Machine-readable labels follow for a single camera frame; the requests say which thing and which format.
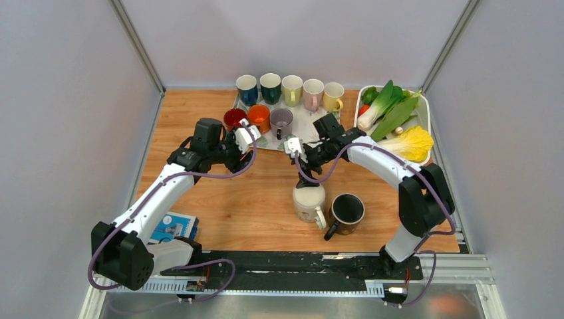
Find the teal mug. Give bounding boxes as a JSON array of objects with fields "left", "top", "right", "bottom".
[{"left": 259, "top": 73, "right": 281, "bottom": 105}]

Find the red mug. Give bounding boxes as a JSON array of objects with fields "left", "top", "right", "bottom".
[{"left": 223, "top": 108, "right": 248, "bottom": 131}]

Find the orange mug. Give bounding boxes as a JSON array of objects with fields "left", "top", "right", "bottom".
[{"left": 247, "top": 104, "right": 270, "bottom": 135}]

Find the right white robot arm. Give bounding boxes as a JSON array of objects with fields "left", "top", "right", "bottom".
[{"left": 284, "top": 114, "right": 456, "bottom": 278}]

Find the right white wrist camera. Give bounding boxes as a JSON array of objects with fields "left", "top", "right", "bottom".
[{"left": 283, "top": 137, "right": 308, "bottom": 163}]

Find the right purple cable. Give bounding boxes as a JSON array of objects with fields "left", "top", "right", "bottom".
[{"left": 294, "top": 142, "right": 457, "bottom": 308}]

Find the green bok choy toy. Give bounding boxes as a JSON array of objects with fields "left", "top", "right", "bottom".
[{"left": 356, "top": 80, "right": 422, "bottom": 141}]

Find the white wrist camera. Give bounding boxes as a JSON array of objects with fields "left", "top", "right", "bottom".
[
  {"left": 235, "top": 125, "right": 261, "bottom": 154},
  {"left": 283, "top": 137, "right": 308, "bottom": 163}
]

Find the purple cable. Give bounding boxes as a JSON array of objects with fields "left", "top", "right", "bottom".
[
  {"left": 87, "top": 125, "right": 259, "bottom": 303},
  {"left": 294, "top": 142, "right": 457, "bottom": 308}
]

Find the pale yellow mug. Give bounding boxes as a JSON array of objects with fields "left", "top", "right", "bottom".
[{"left": 323, "top": 82, "right": 345, "bottom": 112}]

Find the blue booklet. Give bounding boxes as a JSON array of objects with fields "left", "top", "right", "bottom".
[{"left": 149, "top": 211, "right": 199, "bottom": 245}]

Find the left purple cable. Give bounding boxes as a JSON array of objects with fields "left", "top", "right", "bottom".
[{"left": 87, "top": 125, "right": 259, "bottom": 303}]

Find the leaf pattern tray mat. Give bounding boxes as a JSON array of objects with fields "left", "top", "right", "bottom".
[{"left": 257, "top": 95, "right": 328, "bottom": 152}]

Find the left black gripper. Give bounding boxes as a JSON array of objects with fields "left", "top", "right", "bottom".
[{"left": 208, "top": 126, "right": 255, "bottom": 175}]

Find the blue mug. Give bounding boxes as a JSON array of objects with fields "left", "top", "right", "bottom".
[{"left": 235, "top": 74, "right": 258, "bottom": 106}]

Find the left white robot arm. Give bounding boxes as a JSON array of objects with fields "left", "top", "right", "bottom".
[{"left": 87, "top": 118, "right": 261, "bottom": 290}]

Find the black floral mug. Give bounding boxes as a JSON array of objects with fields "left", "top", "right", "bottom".
[{"left": 324, "top": 193, "right": 365, "bottom": 241}]

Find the pink mug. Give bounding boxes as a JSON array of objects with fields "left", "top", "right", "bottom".
[{"left": 303, "top": 78, "right": 325, "bottom": 112}]

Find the cream cat pattern mug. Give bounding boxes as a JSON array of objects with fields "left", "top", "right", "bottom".
[{"left": 293, "top": 184, "right": 327, "bottom": 230}]

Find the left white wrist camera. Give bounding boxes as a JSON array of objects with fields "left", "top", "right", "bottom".
[{"left": 235, "top": 125, "right": 261, "bottom": 154}]

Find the white vegetable tub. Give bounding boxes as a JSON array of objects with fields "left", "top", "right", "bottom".
[{"left": 352, "top": 85, "right": 431, "bottom": 139}]

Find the green bell pepper toy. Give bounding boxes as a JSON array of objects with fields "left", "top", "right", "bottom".
[{"left": 361, "top": 86, "right": 379, "bottom": 105}]

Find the mauve mug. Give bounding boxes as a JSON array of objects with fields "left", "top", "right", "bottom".
[{"left": 269, "top": 108, "right": 294, "bottom": 140}]

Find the red tomato toy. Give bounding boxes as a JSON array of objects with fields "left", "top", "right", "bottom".
[{"left": 358, "top": 104, "right": 370, "bottom": 117}]

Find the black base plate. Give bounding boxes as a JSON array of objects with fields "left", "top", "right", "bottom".
[{"left": 161, "top": 251, "right": 423, "bottom": 292}]

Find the light green faceted mug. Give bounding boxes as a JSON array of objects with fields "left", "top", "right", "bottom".
[{"left": 281, "top": 75, "right": 303, "bottom": 107}]

